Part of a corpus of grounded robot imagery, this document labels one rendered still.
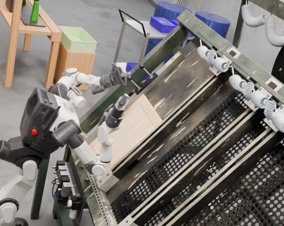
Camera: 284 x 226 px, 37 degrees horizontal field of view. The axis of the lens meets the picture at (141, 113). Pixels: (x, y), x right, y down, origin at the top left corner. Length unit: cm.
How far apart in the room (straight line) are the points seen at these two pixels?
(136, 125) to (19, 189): 86
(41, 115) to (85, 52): 335
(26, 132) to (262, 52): 472
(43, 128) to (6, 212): 67
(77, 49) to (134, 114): 291
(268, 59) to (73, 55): 282
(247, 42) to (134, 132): 445
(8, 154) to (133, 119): 85
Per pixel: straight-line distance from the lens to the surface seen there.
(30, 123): 250
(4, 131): 478
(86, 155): 244
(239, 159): 214
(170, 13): 736
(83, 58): 577
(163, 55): 320
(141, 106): 292
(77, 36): 626
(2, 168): 425
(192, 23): 302
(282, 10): 294
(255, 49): 680
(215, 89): 257
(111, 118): 228
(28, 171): 271
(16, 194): 287
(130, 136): 281
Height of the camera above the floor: 257
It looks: 26 degrees down
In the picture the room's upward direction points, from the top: 16 degrees clockwise
